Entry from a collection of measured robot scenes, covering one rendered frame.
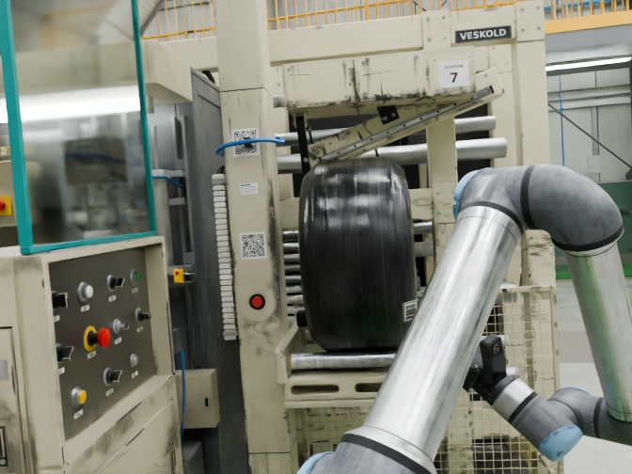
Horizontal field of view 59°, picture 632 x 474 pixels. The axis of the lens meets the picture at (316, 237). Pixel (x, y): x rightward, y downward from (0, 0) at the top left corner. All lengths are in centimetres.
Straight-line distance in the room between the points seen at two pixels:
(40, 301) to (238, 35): 93
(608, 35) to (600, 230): 640
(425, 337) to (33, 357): 66
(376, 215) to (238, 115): 50
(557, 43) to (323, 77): 556
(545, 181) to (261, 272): 86
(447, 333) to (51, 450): 70
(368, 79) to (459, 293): 107
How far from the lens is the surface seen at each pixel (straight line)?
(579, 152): 1104
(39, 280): 106
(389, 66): 187
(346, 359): 154
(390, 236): 137
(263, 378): 166
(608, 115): 1121
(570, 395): 143
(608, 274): 110
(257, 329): 163
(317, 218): 140
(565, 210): 101
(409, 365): 86
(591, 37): 734
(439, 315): 90
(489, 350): 129
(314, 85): 186
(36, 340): 108
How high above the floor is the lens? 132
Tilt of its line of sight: 3 degrees down
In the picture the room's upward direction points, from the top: 4 degrees counter-clockwise
